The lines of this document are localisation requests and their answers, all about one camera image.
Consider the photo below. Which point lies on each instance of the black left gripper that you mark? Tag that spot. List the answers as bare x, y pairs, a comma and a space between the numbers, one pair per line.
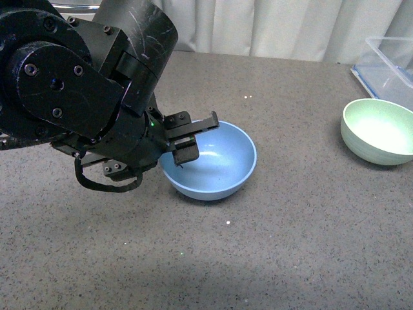
133, 144

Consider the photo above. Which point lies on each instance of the blue bowl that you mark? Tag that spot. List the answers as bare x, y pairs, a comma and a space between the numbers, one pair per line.
227, 158

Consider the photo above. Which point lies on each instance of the green bowl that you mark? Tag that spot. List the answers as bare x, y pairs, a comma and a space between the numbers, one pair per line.
378, 131

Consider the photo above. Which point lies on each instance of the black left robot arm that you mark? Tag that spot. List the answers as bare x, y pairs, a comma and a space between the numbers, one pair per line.
87, 88

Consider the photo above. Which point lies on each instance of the white curtain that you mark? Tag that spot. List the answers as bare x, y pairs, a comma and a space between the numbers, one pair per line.
327, 31

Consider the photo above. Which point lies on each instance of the blue-rimmed container lid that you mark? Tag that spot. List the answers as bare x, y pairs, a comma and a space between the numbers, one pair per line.
364, 80

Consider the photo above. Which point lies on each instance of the clear plastic container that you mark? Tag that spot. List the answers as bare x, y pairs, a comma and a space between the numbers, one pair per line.
391, 51

